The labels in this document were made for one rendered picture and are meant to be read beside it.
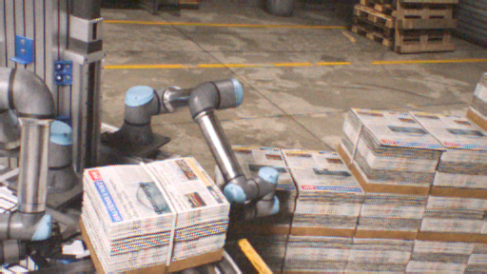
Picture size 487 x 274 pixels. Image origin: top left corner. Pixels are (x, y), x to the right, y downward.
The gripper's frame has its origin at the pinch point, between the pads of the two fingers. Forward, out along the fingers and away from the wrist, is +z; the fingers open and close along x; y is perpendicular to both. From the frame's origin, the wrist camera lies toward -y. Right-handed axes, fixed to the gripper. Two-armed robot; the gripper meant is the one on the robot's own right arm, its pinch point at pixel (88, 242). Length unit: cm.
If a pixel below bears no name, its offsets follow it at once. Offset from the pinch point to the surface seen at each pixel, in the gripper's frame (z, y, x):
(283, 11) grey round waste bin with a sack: 463, -71, 610
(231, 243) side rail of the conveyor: 45.4, -1.1, -12.4
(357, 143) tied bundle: 119, 17, 16
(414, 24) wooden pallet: 567, -38, 427
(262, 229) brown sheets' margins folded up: 74, -17, 11
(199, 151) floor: 131, -80, 192
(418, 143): 130, 26, -6
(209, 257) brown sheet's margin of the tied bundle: 32.4, 2.7, -21.6
